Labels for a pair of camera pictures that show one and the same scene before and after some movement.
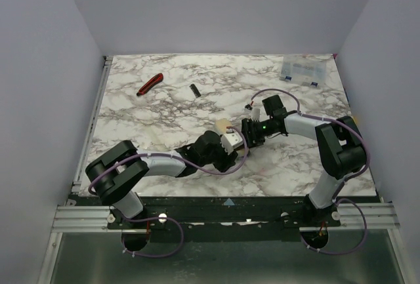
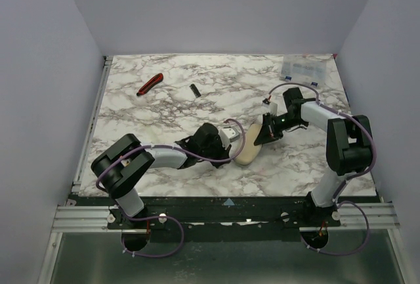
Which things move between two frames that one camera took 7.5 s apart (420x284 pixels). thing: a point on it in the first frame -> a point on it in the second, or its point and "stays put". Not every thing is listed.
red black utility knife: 148,84 stays put
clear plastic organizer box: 308,70 stays put
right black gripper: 248,132 -> 271,128
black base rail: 224,216 stays put
